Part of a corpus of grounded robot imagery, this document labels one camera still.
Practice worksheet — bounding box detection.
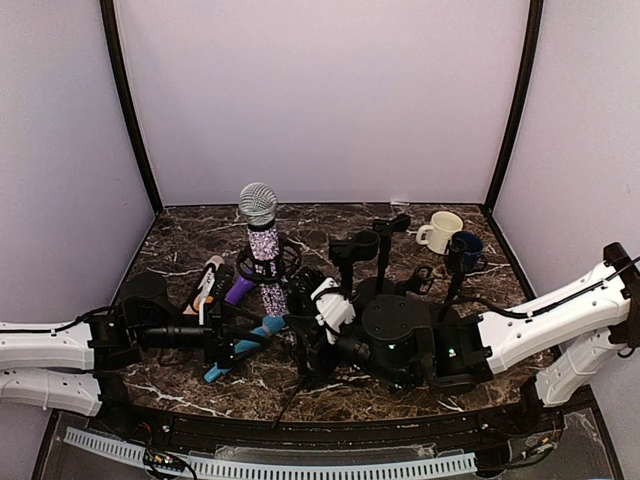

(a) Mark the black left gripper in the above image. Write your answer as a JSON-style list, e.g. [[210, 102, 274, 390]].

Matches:
[[136, 301, 271, 371]]

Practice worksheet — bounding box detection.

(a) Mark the black tripod microphone stand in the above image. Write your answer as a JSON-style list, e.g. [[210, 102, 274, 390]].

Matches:
[[236, 235, 329, 430]]

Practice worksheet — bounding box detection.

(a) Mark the light blue microphone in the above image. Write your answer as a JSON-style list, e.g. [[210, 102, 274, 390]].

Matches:
[[204, 316, 286, 384]]

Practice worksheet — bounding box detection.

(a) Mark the pink microphone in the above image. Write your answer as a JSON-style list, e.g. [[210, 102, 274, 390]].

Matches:
[[182, 255, 225, 313]]

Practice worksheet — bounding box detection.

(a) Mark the purple microphone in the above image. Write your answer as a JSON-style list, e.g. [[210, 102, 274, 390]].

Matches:
[[225, 276, 256, 306]]

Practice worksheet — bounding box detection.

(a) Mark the black round-base stand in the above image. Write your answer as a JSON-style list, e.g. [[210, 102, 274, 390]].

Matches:
[[395, 265, 434, 296], [328, 230, 380, 297], [438, 232, 468, 322], [355, 213, 411, 308]]

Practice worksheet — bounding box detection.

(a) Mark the glitter silver microphone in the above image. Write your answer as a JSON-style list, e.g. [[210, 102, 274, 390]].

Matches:
[[239, 182, 286, 317]]

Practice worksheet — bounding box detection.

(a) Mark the orange microphone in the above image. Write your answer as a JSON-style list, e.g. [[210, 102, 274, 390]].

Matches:
[[183, 295, 214, 316]]

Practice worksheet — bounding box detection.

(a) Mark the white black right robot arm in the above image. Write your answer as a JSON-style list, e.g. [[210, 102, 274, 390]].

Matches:
[[286, 243, 639, 434]]

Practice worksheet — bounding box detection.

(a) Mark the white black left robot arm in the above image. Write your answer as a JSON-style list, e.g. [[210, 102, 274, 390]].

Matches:
[[1, 265, 285, 436]]

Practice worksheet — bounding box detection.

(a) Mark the small circuit board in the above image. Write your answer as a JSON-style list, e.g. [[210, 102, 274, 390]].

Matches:
[[142, 448, 185, 474]]

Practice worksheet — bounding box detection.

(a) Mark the cream ceramic mug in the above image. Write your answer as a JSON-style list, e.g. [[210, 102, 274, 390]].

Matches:
[[415, 211, 464, 255]]

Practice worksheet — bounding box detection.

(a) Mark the dark blue ceramic mug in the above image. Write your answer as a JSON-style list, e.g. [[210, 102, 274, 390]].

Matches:
[[459, 231, 488, 274]]

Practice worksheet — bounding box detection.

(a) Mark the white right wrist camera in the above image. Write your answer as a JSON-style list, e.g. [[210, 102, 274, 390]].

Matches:
[[287, 267, 356, 345]]

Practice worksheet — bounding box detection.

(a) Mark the white slotted cable duct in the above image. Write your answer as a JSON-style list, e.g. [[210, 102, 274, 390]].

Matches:
[[63, 427, 478, 479]]

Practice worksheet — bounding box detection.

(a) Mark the black table edge rail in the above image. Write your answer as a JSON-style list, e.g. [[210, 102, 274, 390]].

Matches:
[[89, 381, 565, 460]]

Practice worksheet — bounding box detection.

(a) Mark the black enclosure frame post left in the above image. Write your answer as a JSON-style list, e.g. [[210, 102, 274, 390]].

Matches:
[[99, 0, 164, 216]]

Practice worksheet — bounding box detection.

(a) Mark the black enclosure frame post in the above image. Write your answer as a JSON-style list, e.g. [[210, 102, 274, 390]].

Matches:
[[99, 0, 164, 216], [483, 0, 544, 215]]

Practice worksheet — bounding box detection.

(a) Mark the black enclosure frame post right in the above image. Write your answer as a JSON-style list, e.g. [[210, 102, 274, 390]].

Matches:
[[483, 0, 544, 215]]

